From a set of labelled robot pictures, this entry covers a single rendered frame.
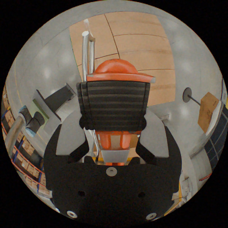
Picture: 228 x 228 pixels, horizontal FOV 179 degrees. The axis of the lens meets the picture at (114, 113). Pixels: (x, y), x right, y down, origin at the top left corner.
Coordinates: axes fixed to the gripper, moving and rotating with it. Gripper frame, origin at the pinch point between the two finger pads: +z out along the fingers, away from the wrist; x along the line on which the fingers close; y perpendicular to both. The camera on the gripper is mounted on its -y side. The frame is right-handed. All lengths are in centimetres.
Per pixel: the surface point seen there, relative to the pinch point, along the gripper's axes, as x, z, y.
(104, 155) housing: -2.0, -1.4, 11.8
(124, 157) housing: 2.7, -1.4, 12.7
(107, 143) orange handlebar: -1.0, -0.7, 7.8
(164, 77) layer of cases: 52, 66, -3
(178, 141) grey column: 117, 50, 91
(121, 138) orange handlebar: 1.7, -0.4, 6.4
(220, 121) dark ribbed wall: 1114, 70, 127
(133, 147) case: 16, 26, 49
